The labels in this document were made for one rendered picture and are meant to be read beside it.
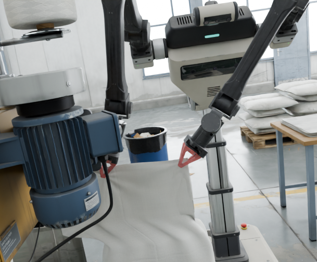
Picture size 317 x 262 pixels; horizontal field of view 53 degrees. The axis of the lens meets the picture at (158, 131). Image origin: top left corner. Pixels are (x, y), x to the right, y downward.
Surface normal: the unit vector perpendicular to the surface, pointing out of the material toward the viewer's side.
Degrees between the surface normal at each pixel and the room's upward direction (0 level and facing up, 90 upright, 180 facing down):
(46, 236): 90
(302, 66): 90
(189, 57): 40
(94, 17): 90
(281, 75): 90
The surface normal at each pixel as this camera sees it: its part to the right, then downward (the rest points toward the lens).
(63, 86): 0.71, 0.07
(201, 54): -0.10, -0.59
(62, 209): 0.16, 0.22
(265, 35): -0.41, 0.30
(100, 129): 0.42, 0.15
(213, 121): -0.24, 0.00
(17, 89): -0.14, 0.25
